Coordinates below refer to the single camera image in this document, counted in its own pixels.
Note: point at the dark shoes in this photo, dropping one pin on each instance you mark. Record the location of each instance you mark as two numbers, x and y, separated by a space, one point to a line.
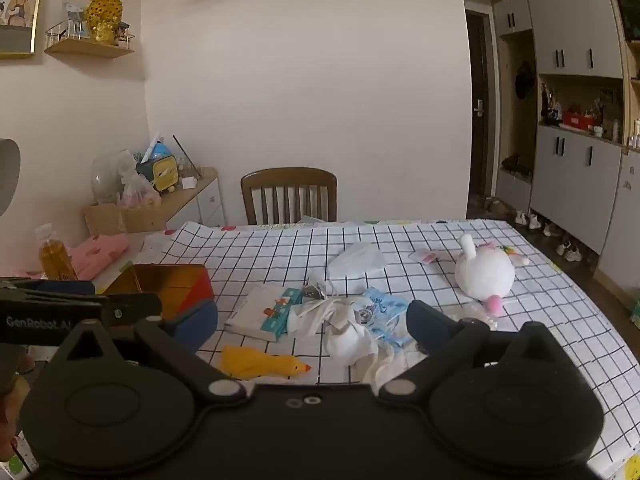
516 166

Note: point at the beige shoe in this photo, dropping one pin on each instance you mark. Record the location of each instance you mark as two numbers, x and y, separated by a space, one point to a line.
553 230

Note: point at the grey desk lamp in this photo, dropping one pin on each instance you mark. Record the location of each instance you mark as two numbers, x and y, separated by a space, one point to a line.
7 175

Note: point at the bottle of yellow liquid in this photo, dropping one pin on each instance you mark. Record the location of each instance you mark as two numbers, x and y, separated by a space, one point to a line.
57 260

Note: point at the white tube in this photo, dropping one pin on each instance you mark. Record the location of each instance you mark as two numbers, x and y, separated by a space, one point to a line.
150 148

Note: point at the clear glass jar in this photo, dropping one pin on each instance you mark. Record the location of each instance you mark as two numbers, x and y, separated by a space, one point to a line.
107 175

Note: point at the white plush bunny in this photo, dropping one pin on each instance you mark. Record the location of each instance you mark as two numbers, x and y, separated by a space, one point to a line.
482 272

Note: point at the blue face mask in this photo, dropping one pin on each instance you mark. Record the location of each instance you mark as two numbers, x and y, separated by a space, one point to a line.
382 310

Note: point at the white and teal book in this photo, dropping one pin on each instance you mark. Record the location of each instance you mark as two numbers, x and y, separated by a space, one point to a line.
255 312

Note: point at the black checked white tablecloth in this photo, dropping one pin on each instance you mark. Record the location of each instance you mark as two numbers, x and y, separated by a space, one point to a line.
280 255

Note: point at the bag of cotton swabs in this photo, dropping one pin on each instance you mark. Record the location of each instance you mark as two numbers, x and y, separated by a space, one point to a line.
345 342

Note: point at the red tin box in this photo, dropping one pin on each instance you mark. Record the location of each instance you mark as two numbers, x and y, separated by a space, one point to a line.
155 285

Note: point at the small pink packet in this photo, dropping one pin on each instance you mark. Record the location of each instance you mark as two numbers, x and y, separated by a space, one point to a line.
425 256

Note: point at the small white card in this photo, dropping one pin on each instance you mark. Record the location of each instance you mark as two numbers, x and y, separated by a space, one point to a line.
188 182

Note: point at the wooden wall shelf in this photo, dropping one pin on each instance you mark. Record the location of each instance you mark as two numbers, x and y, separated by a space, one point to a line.
85 49

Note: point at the wooden chair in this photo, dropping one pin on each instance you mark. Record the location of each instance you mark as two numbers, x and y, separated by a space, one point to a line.
287 177

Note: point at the white shoe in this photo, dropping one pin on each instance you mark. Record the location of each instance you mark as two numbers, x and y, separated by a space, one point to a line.
535 221
521 218

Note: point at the small blue globe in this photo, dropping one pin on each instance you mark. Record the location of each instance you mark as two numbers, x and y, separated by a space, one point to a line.
161 150

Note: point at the cardboard box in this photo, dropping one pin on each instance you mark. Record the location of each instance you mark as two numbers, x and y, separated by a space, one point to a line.
135 217

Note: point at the clear bag of sweets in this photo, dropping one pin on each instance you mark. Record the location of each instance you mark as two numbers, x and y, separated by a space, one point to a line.
140 192

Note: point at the pink printed folded cloth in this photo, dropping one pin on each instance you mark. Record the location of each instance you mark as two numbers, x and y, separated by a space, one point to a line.
100 252

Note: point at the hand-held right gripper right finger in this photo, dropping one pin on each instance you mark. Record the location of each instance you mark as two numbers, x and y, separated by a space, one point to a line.
425 322

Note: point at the black hanging bag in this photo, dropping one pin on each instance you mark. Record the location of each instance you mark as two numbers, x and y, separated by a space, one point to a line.
524 80

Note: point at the wooden cabinet with white drawers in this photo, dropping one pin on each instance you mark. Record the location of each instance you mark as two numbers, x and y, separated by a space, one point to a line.
210 205

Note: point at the grey wall cabinet unit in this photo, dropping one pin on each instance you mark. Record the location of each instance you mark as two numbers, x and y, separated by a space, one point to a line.
575 25

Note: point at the yellow rubber duck toy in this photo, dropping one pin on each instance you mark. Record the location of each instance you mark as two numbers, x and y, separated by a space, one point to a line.
260 362

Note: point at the golden ornament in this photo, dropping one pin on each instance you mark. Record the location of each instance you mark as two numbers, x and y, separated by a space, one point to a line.
102 15

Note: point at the yellow and teal tissue box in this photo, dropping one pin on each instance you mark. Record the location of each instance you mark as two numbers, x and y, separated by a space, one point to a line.
162 175

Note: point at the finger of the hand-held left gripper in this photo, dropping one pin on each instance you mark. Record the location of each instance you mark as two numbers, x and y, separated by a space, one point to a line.
135 306
70 287

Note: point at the framed family wall poster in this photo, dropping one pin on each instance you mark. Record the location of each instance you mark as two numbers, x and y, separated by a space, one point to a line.
20 0

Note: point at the thin dark stick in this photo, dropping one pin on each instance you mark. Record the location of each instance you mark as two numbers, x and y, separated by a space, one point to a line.
187 157

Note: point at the small photo frame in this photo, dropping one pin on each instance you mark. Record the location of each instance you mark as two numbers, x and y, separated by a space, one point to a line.
75 15

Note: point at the white and grey sneaker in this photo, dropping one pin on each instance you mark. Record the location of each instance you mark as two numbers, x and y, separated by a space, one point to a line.
570 251

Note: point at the white crumpled tissue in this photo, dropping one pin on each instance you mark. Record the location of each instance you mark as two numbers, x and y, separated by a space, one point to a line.
357 260

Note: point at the brown slippers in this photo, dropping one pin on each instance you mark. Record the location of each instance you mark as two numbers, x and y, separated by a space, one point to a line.
495 206

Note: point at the pale blue cloth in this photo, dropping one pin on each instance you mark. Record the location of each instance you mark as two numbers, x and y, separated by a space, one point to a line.
311 219

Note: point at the dark door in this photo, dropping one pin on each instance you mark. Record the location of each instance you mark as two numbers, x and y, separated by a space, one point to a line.
477 85

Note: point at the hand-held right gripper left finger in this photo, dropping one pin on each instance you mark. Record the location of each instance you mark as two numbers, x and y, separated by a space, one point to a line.
197 317

